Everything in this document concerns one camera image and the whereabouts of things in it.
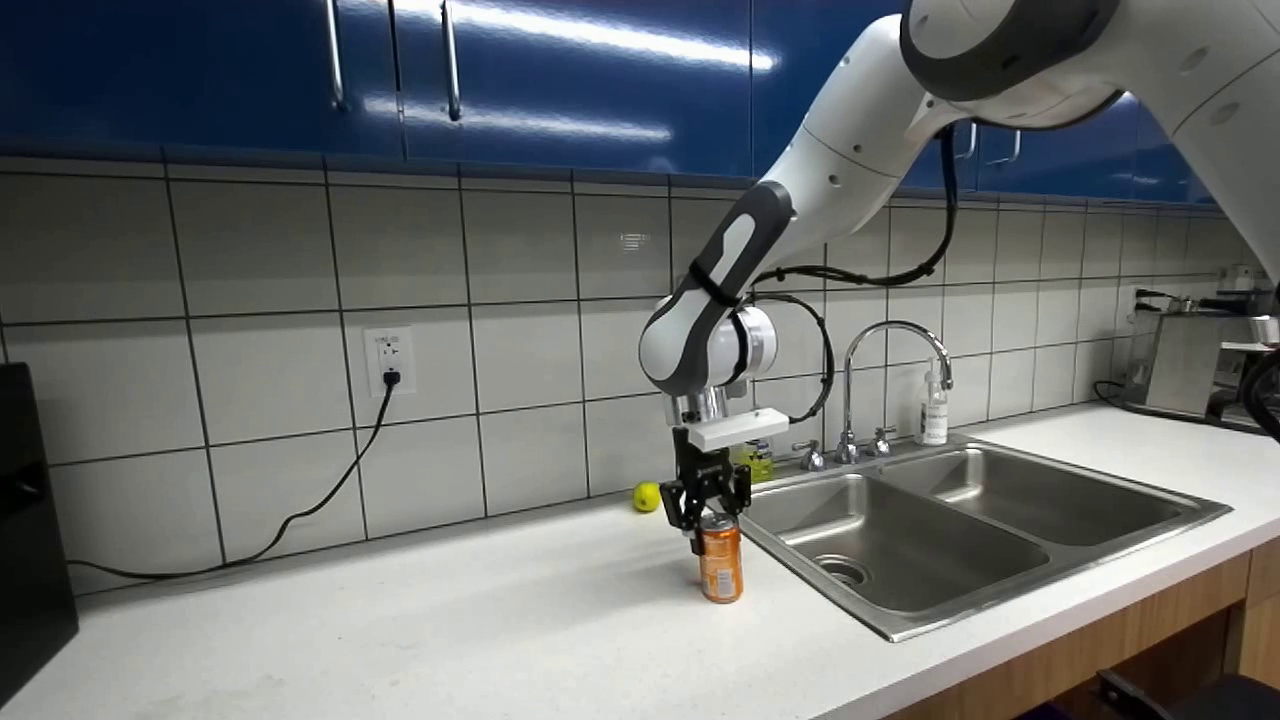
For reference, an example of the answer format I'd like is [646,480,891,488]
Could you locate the blue upper cabinets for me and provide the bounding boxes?
[0,0,1204,207]

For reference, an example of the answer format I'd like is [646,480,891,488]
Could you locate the chrome kitchen faucet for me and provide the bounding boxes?
[829,319,955,463]

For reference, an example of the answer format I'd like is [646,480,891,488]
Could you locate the white wall power outlet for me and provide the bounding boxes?
[368,327,416,395]

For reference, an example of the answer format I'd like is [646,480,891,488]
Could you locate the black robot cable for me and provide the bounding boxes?
[743,123,962,430]

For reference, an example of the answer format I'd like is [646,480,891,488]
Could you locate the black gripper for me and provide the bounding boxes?
[661,442,750,530]

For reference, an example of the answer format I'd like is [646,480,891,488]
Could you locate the stainless steel double sink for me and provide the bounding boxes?
[743,442,1228,640]

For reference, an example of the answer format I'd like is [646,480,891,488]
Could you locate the black power cord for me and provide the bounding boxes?
[64,369,407,586]

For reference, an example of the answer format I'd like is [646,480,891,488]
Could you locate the silver machine on counter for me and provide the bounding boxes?
[1090,289,1274,430]

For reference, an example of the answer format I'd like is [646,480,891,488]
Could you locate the black appliance on counter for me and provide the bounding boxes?
[0,364,78,707]

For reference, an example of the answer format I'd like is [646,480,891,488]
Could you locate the yellow-green ball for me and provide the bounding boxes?
[630,480,661,516]

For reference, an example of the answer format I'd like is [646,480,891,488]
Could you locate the clear soap dispenser bottle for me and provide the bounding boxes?
[919,372,953,448]

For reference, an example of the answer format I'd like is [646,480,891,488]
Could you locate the orange fanta can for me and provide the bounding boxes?
[701,525,743,603]

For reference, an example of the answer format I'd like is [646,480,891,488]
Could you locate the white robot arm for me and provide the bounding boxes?
[635,0,1280,536]

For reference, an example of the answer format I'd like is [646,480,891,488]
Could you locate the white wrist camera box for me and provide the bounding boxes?
[689,409,788,451]

